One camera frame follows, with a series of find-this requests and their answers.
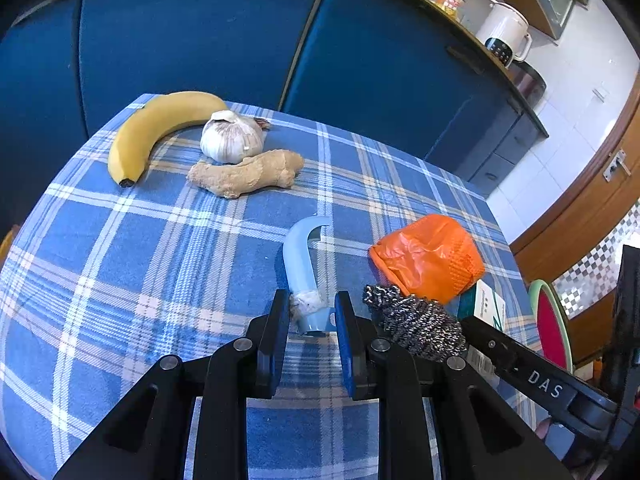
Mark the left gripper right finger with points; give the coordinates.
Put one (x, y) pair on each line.
(435, 419)

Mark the metal door handle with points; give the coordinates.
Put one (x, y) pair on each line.
(616, 164)

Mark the orange plastic bag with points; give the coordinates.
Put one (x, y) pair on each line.
(432, 258)

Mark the person's right hand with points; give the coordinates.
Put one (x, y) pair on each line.
(543, 427)

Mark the steel wool scrubber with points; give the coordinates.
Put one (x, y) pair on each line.
(423, 327)

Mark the white electric kettle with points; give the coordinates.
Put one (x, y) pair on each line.
(505, 34)

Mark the blue plaid tablecloth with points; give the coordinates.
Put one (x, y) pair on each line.
(102, 281)

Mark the yellow banana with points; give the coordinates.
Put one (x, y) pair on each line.
(135, 139)

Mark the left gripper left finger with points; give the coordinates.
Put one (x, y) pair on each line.
(146, 434)

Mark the wooden door with glass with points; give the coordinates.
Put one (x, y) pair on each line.
(576, 245)

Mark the garlic bulb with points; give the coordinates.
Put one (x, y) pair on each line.
(228, 137)

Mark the yellow food can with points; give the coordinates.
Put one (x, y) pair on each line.
(451, 7)

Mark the ginger root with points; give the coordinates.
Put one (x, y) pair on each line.
(270, 169)

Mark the dark rice cooker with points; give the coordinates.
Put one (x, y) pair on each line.
(528, 81)

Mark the red bin with green rim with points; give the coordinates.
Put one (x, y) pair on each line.
(551, 321)

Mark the blue plastic hook piece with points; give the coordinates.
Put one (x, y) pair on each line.
(309, 313)

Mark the blue kitchen base cabinets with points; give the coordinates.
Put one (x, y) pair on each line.
(397, 71)

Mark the white medicine box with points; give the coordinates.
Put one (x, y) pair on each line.
(482, 302)

